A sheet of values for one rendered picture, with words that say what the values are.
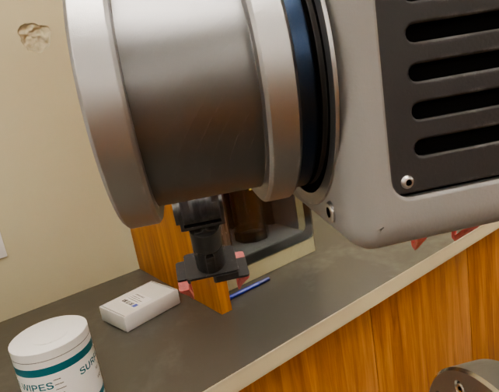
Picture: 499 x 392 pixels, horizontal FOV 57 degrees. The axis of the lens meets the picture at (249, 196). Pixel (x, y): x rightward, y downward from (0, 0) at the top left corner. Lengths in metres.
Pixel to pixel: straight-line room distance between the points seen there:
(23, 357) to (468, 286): 1.22
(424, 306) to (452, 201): 1.19
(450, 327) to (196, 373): 0.85
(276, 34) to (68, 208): 1.30
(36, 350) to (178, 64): 0.72
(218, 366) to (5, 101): 0.90
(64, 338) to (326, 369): 0.58
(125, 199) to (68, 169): 1.25
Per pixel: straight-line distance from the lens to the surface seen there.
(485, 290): 1.67
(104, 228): 1.49
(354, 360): 1.20
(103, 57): 0.17
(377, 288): 1.14
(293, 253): 1.33
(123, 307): 1.18
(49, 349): 0.85
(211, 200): 0.77
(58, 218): 1.45
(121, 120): 0.17
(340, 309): 1.06
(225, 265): 0.90
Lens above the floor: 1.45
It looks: 13 degrees down
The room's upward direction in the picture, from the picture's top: 10 degrees counter-clockwise
